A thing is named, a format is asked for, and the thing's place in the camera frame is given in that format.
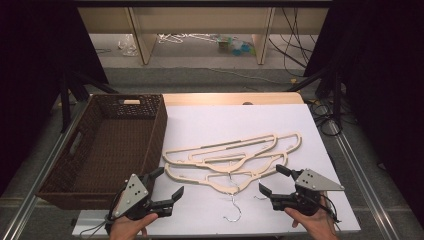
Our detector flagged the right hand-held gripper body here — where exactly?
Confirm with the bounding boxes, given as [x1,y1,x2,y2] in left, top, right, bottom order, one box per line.
[268,168,346,217]

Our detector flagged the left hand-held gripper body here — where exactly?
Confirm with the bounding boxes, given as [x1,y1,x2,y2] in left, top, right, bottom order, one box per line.
[107,173,175,222]

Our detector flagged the brown wicker basket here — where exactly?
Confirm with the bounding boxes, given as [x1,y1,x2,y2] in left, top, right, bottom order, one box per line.
[35,93,169,211]

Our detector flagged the person's left hand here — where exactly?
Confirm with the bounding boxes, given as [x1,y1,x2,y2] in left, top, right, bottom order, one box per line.
[108,212,160,240]

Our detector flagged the person's right hand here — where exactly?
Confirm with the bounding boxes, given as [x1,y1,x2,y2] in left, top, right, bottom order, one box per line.
[283,197,340,240]

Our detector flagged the white paper sheet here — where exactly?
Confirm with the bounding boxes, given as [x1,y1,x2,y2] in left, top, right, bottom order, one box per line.
[72,103,362,236]

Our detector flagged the black metal stand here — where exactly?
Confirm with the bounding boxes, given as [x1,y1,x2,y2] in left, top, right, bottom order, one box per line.
[59,65,119,134]
[285,65,346,128]

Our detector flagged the clear plastic bag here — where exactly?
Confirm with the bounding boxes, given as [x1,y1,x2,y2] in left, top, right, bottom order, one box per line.
[117,34,138,57]

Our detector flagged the colourful plastic toys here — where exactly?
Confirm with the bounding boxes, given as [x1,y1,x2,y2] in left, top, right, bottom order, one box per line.
[217,35,257,57]

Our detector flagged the black curtain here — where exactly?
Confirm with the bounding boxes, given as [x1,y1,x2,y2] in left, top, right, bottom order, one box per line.
[303,0,424,231]
[0,0,110,198]

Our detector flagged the beige wooden shelf unit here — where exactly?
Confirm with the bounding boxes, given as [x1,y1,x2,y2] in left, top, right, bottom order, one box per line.
[77,7,330,66]

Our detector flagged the right hand-held gripper cable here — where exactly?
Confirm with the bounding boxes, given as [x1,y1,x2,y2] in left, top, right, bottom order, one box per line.
[319,193,342,224]

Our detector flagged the hand-held gripper cable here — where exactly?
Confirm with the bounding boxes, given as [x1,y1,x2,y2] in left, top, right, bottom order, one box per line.
[319,193,342,224]
[79,216,115,240]

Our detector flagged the left hand-held gripper cable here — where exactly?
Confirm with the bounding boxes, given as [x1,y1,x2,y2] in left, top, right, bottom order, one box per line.
[79,216,115,240]

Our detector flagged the aluminium rail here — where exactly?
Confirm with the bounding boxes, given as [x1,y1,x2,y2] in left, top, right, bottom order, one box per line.
[0,99,92,240]
[327,119,402,240]

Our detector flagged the black floor cables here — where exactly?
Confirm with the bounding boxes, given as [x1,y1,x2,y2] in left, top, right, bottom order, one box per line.
[307,98,345,137]

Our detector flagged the thin white floor cable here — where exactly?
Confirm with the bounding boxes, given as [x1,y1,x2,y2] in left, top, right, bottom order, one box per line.
[207,67,285,86]

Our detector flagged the black hanging cables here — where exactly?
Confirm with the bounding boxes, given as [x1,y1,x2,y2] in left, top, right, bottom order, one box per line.
[267,7,318,78]

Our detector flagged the white wire hangers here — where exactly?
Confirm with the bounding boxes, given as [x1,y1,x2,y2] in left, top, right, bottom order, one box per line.
[157,32,218,45]

